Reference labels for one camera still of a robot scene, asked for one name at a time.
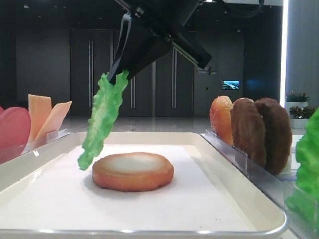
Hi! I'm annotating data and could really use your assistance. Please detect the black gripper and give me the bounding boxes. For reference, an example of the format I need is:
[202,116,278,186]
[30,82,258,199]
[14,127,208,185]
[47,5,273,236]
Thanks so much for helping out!
[107,0,211,85]

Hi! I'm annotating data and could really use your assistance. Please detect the green lettuce leaf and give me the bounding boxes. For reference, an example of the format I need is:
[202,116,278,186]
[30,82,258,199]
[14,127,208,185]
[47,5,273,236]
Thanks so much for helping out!
[286,110,319,229]
[78,70,129,170]

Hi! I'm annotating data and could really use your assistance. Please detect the left orange cheese slice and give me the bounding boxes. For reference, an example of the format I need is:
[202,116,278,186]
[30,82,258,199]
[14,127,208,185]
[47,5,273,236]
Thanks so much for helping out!
[28,94,52,142]

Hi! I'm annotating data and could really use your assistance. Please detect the orange cheese slice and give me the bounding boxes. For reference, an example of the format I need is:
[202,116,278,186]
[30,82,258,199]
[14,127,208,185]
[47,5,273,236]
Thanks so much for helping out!
[35,101,72,140]
[28,94,52,142]

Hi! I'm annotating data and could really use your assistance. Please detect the right orange cheese slice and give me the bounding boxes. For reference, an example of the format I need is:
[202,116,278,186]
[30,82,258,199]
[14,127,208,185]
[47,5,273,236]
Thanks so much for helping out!
[35,101,72,140]

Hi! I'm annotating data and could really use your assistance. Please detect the right red tomato slice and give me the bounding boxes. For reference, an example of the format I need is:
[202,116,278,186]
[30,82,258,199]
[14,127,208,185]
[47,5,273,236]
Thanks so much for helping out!
[0,107,31,149]

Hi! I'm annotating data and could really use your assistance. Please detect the left brown meat patty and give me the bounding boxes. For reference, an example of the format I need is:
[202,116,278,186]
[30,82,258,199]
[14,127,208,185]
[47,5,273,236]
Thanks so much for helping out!
[230,98,267,168]

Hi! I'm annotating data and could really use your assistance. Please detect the brown meat patty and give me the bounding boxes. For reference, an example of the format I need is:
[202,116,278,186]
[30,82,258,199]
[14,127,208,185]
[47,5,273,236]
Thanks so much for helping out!
[255,98,292,175]
[230,98,267,168]

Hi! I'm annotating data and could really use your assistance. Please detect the right brown meat patty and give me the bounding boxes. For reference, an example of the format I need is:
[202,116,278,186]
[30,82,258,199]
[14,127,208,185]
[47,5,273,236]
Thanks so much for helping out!
[255,98,292,175]

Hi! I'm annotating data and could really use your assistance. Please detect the green lettuce leaf in rack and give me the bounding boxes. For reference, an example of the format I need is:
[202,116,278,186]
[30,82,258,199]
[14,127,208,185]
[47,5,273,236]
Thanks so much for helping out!
[286,110,319,229]

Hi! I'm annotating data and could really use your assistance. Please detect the right sesame bun top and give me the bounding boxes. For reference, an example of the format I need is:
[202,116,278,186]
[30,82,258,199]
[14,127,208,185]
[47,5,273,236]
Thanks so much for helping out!
[209,96,233,146]

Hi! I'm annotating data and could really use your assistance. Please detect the bun slice on tray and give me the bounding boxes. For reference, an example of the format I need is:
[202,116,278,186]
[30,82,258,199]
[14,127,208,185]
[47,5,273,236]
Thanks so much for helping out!
[92,152,174,192]

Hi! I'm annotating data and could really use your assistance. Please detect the left clear acrylic rack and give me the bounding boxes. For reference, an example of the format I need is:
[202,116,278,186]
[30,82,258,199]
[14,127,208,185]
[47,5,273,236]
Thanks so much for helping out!
[0,128,69,164]

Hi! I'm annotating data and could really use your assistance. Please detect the clear acrylic rack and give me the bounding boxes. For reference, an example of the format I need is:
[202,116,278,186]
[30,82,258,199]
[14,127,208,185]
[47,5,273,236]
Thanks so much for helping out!
[199,128,319,239]
[0,128,69,164]

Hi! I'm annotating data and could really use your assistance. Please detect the potted plants in planter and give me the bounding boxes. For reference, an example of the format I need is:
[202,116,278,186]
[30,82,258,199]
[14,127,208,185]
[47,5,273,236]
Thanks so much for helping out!
[285,91,315,129]

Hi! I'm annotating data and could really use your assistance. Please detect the white rectangular metal tray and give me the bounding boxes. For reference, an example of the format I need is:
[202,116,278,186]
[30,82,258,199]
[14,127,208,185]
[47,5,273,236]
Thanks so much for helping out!
[0,132,288,239]

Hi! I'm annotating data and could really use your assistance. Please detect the right clear acrylic rack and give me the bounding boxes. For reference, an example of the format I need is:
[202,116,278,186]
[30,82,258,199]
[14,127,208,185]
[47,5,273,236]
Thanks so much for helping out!
[199,128,319,239]

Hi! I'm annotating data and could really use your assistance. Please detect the small wall screen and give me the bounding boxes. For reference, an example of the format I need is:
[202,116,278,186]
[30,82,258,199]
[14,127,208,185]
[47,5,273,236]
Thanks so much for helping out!
[223,80,240,90]

